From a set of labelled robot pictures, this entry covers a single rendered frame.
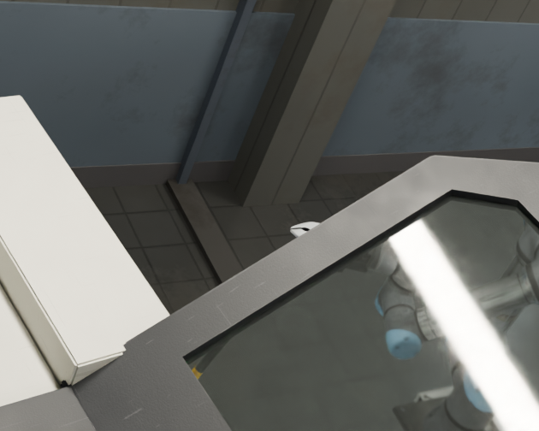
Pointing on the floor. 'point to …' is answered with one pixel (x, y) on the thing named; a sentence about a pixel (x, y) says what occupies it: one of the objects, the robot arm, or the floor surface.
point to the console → (56, 249)
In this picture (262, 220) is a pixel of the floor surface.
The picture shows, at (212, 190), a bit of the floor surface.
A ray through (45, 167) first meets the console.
